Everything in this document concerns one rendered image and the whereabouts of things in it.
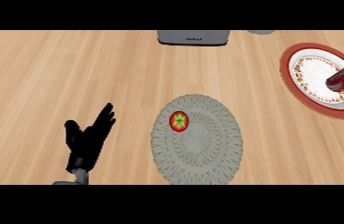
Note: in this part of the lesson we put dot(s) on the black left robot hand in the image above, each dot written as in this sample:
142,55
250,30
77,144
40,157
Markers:
88,141

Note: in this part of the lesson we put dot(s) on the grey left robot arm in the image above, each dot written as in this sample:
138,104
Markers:
79,177

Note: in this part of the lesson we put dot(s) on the grey round woven placemat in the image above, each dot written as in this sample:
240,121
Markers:
197,142

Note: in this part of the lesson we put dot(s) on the red-rimmed white floral plate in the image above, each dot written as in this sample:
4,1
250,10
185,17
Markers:
316,79

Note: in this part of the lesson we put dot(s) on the dark red object on plate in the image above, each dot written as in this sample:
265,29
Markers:
336,81

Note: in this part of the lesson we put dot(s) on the grey box appliance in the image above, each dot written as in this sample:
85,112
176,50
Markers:
194,37

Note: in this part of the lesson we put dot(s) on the grey round object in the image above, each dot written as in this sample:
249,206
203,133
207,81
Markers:
262,32

